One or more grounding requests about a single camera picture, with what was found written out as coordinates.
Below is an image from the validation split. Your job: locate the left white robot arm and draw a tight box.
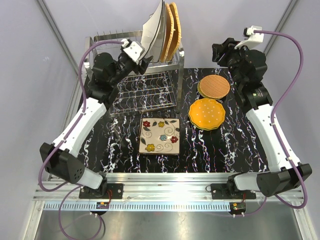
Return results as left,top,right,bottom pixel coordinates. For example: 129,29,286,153
38,52,153,199

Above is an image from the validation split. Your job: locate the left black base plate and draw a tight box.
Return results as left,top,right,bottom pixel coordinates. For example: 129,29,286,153
79,183,124,200

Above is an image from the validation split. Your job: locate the right small control board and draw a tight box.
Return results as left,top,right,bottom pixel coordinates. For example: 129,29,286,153
229,201,247,215

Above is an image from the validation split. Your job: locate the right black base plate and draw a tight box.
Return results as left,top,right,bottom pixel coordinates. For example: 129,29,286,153
209,183,257,200

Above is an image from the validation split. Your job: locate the cream square plate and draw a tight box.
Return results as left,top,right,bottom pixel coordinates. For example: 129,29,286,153
150,1,167,63

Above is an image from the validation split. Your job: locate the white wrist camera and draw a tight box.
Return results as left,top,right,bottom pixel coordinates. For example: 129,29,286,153
121,38,145,64
234,25,264,49

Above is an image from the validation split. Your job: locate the steel two-tier dish rack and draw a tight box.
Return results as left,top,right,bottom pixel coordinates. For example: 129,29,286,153
82,30,185,117

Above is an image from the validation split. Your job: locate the woven orange rattan plate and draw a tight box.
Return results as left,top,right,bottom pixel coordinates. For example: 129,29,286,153
197,74,230,100

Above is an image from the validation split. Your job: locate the small control board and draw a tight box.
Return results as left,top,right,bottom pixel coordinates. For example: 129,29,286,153
229,201,247,215
96,201,110,210

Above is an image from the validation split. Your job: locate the rear woven yellow basket plate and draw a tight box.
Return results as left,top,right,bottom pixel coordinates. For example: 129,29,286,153
166,2,182,62

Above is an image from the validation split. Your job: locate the woven yellow basket plate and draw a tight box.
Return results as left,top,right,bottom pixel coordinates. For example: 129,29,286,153
159,3,174,63
166,2,182,62

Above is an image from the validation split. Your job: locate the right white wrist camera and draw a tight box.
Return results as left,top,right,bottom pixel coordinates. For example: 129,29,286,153
234,25,264,49

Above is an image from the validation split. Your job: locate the right aluminium frame post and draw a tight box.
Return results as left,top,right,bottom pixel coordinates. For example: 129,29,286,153
263,0,300,55

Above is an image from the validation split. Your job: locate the black marble pattern mat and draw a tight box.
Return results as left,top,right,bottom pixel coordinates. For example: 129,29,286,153
78,68,268,173

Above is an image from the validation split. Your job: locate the woven bamboo plate green rim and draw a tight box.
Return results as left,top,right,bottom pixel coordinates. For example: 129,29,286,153
196,83,213,99

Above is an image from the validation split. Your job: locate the aluminium mounting rail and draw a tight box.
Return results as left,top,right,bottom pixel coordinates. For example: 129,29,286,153
31,172,303,205

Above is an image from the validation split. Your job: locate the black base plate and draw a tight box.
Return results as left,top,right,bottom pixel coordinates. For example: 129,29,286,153
209,183,257,200
79,183,124,200

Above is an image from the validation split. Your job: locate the floral square plate dark rim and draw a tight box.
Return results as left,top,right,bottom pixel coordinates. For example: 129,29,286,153
138,151,180,156

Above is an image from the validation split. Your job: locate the aluminium frame post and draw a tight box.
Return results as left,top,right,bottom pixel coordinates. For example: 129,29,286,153
263,0,300,55
35,0,78,74

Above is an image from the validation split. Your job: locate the slotted cable duct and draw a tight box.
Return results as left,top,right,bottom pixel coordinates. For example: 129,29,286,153
43,201,230,212

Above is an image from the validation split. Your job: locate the left small control board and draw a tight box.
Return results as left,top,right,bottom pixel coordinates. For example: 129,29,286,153
96,201,110,210

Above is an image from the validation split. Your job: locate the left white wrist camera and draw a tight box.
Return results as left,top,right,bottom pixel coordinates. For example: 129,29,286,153
121,38,145,64

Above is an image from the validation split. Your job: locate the grey square plate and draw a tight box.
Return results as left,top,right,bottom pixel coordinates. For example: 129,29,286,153
140,0,163,60

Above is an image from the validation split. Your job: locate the orange polka dot plate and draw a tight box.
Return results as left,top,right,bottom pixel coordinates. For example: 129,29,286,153
188,98,226,131

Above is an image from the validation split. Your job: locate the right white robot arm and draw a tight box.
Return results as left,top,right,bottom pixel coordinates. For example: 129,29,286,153
212,38,312,199

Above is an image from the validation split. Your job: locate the left aluminium frame post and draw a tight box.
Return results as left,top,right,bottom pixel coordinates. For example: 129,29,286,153
35,0,78,74

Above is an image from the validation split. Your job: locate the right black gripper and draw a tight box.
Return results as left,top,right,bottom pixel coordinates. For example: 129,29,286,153
211,38,253,88

